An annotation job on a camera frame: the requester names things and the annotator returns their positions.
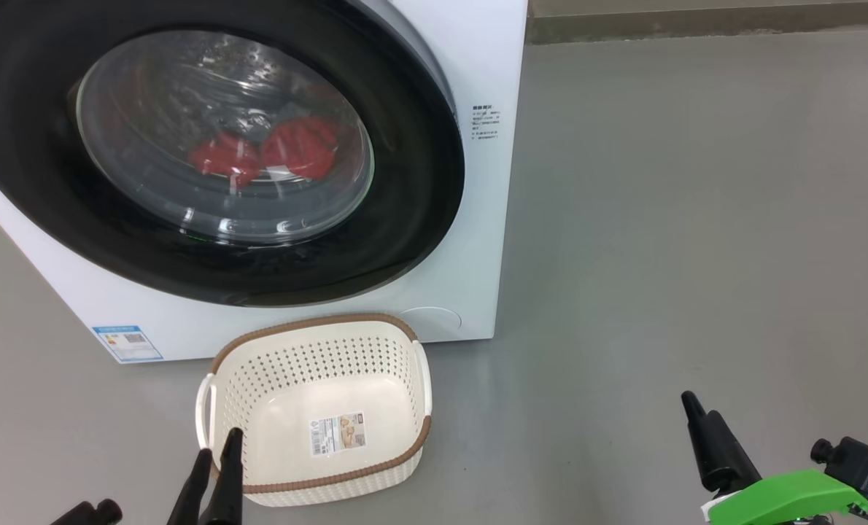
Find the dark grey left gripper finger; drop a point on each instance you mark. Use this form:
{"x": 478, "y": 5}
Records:
{"x": 228, "y": 488}
{"x": 190, "y": 496}

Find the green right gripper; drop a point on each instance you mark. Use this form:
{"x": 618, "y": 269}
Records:
{"x": 791, "y": 499}

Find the red and white garment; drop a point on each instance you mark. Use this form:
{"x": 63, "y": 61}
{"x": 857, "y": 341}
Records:
{"x": 295, "y": 149}

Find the black glass washer door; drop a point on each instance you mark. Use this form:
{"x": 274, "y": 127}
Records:
{"x": 405, "y": 182}

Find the printed product label sticker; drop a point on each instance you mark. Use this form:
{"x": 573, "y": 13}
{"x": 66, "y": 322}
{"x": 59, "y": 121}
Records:
{"x": 338, "y": 434}

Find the cream laundry basket brown rim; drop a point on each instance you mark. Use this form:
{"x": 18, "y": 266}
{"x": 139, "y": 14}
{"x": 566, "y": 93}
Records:
{"x": 376, "y": 357}

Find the white front-load washing machine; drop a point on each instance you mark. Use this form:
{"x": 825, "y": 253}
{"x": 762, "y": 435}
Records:
{"x": 478, "y": 219}

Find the blue energy label sticker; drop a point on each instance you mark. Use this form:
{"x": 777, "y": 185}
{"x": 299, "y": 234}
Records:
{"x": 128, "y": 344}

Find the round drain filter cover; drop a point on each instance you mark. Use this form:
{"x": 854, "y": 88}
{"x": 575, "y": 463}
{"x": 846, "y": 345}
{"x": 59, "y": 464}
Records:
{"x": 434, "y": 324}

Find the white text sticker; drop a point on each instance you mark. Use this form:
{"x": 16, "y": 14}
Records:
{"x": 485, "y": 124}

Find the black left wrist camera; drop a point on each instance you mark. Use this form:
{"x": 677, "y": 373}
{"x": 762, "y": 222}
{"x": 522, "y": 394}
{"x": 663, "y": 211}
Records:
{"x": 95, "y": 514}

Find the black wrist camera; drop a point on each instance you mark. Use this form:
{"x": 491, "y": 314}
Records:
{"x": 95, "y": 514}
{"x": 861, "y": 459}

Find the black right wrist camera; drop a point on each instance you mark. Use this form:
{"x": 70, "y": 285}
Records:
{"x": 861, "y": 459}

